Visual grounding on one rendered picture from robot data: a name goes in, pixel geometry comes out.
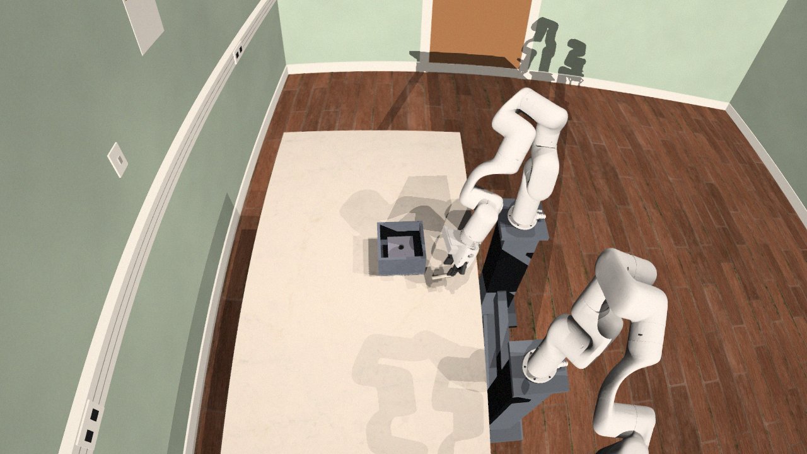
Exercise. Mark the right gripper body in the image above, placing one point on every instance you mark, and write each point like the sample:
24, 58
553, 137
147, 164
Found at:
465, 254

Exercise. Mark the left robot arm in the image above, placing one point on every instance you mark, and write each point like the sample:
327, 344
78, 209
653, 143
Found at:
621, 288

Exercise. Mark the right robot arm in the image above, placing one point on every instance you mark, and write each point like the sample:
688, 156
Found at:
539, 174

